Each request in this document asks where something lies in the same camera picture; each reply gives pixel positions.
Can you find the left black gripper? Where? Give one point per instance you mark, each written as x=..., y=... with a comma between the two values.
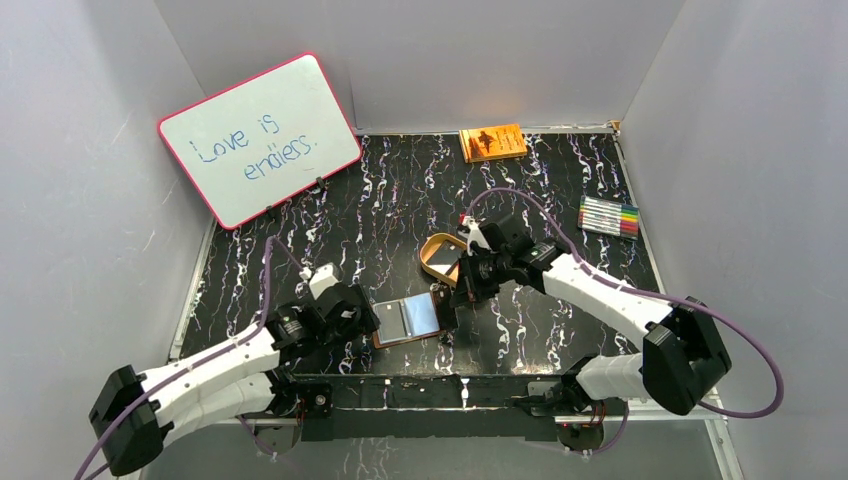
x=361, y=312

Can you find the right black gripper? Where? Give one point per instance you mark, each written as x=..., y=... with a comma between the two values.
x=468, y=288

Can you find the dark credit card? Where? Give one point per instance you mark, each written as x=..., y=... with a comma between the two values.
x=445, y=258
x=446, y=316

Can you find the gold oval tin tray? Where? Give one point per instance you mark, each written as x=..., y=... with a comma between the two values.
x=429, y=247

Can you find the brown leather card holder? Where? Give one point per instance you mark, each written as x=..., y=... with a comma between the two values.
x=405, y=320

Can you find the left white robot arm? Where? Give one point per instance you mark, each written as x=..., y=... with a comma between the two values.
x=138, y=414

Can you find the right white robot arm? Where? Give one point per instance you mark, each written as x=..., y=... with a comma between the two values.
x=680, y=354

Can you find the colour marker pen set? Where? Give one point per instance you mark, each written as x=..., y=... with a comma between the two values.
x=609, y=218

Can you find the orange book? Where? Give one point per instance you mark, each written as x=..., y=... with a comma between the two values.
x=492, y=143

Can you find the pink framed whiteboard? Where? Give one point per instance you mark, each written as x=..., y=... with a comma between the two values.
x=258, y=143

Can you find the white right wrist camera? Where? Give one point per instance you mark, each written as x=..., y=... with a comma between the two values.
x=469, y=230

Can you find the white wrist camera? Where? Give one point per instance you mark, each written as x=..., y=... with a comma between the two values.
x=469, y=230
x=321, y=278

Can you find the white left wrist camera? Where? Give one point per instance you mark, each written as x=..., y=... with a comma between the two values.
x=321, y=278

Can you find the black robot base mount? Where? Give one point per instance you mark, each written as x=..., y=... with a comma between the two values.
x=528, y=407

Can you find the aluminium rail frame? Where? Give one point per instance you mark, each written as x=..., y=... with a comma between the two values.
x=337, y=407

